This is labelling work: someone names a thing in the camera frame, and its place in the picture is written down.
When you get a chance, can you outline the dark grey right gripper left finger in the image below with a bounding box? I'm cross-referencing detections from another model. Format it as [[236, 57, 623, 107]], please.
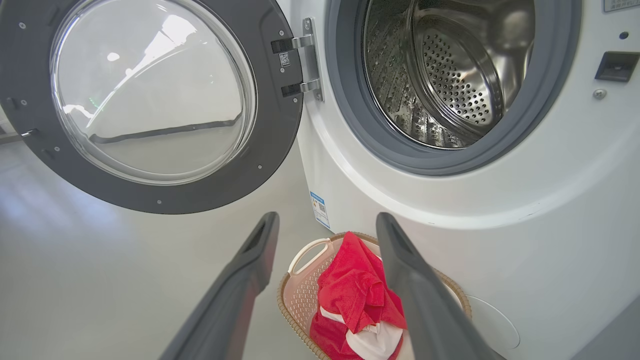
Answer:
[[160, 211, 281, 360]]

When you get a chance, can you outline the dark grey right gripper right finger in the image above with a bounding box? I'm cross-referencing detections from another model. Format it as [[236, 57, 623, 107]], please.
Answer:
[[376, 212, 498, 360]]

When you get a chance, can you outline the red and white garment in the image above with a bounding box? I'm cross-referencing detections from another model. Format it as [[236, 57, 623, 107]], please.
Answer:
[[309, 231, 416, 360]]

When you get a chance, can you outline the round dark glass washer door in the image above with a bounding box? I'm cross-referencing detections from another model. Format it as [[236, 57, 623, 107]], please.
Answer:
[[0, 0, 305, 215]]

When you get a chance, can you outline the cream perforated laundry basket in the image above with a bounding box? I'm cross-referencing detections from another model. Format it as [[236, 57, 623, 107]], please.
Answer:
[[276, 231, 472, 360]]

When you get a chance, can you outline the white front-load washing machine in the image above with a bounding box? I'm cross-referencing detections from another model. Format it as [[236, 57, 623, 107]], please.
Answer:
[[277, 0, 640, 360]]

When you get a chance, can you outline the stainless steel washing machine drum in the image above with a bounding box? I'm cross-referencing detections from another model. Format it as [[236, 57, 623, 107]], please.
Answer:
[[362, 0, 536, 150]]

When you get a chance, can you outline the metal door hinge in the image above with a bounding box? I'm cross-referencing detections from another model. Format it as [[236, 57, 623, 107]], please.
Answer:
[[271, 17, 325, 102]]

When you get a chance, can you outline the dark door latch socket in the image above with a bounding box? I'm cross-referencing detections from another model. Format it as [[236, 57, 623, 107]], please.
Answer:
[[595, 51, 640, 83]]

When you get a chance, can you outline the round white filter cover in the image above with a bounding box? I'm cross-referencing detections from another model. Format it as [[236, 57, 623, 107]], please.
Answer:
[[465, 295, 521, 351]]

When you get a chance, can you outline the blue energy label sticker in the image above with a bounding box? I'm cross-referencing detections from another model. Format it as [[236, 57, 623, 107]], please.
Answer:
[[309, 191, 332, 230]]

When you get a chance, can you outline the printed black text label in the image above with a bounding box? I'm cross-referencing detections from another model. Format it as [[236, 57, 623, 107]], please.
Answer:
[[602, 0, 640, 13]]

